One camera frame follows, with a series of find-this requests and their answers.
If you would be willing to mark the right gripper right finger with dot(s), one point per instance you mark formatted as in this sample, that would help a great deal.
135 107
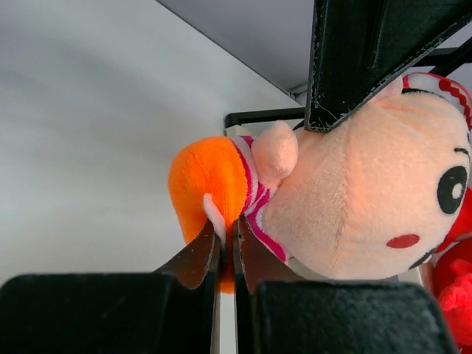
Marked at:
278 311

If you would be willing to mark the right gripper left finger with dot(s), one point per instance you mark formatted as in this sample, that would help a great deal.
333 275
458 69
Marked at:
173 309

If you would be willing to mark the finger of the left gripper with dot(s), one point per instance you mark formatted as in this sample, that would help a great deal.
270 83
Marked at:
359 47

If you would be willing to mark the doll plush orange pants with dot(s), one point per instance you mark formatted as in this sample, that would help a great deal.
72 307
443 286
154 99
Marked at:
220 179

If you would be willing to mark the red shark plush left shelf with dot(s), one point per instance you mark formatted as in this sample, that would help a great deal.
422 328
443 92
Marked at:
452 277

